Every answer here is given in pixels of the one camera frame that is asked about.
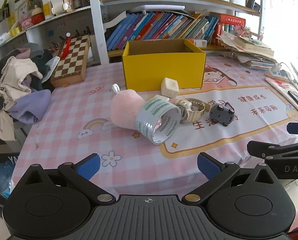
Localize red tassel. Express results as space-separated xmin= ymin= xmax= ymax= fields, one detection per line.
xmin=60 ymin=32 xmax=72 ymax=59

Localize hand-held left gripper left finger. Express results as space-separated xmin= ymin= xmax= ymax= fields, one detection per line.
xmin=21 ymin=153 xmax=116 ymax=205

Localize thick grey-covered book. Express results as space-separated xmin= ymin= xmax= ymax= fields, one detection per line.
xmin=104 ymin=10 xmax=127 ymax=28

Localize wooden chessboard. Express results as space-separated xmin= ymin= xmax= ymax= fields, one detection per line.
xmin=50 ymin=35 xmax=90 ymax=87

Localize colourful paper flowers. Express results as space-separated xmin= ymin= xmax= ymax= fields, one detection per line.
xmin=229 ymin=26 xmax=253 ymax=40

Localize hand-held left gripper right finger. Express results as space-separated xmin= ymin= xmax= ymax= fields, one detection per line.
xmin=181 ymin=152 xmax=277 ymax=205

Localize pink box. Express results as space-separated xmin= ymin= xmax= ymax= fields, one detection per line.
xmin=19 ymin=15 xmax=33 ymax=30

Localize white bookshelf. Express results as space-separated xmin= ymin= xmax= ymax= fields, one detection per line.
xmin=0 ymin=0 xmax=265 ymax=65

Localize dark green garment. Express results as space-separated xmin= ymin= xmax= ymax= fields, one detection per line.
xmin=29 ymin=49 xmax=62 ymax=92

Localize red dictionary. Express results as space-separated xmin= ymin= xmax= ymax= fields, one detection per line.
xmin=218 ymin=14 xmax=246 ymax=28

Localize red round doll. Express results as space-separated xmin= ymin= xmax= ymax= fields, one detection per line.
xmin=31 ymin=5 xmax=44 ymax=25

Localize cream garment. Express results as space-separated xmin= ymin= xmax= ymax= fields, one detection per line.
xmin=0 ymin=56 xmax=43 ymax=142

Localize white cube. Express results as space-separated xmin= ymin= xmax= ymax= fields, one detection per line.
xmin=161 ymin=77 xmax=179 ymax=97

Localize small orange white box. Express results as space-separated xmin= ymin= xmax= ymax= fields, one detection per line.
xmin=188 ymin=39 xmax=207 ymax=47

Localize small black box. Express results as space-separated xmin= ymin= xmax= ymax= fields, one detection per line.
xmin=247 ymin=0 xmax=261 ymax=12

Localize clear tape roll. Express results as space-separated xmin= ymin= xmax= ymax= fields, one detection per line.
xmin=135 ymin=94 xmax=182 ymax=145

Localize stack of books and papers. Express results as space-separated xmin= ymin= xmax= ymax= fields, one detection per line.
xmin=216 ymin=31 xmax=277 ymax=70

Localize yellow white jar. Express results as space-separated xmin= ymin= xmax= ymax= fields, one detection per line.
xmin=42 ymin=1 xmax=54 ymax=20

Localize pink checkered desktop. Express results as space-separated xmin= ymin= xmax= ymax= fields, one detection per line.
xmin=11 ymin=55 xmax=298 ymax=198

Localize green plant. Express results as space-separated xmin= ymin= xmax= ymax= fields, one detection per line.
xmin=0 ymin=0 xmax=23 ymax=14

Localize lavender garment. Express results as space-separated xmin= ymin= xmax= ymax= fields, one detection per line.
xmin=10 ymin=76 xmax=52 ymax=124

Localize yellow cardboard box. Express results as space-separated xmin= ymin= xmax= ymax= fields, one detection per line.
xmin=122 ymin=39 xmax=206 ymax=92

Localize grey garment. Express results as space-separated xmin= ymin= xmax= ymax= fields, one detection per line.
xmin=21 ymin=42 xmax=43 ymax=58

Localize white power strip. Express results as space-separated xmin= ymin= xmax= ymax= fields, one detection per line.
xmin=265 ymin=64 xmax=290 ymax=82

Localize row of books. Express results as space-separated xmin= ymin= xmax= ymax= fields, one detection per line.
xmin=106 ymin=11 xmax=219 ymax=51

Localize pink plush toy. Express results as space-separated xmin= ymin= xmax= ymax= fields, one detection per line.
xmin=110 ymin=83 xmax=177 ymax=130

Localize grey toy car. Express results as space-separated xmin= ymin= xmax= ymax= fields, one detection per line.
xmin=209 ymin=103 xmax=234 ymax=127

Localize beige wrist watch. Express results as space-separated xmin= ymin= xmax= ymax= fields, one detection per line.
xmin=176 ymin=98 xmax=211 ymax=123

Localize red white booklet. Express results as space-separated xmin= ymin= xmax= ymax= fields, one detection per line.
xmin=265 ymin=77 xmax=292 ymax=94

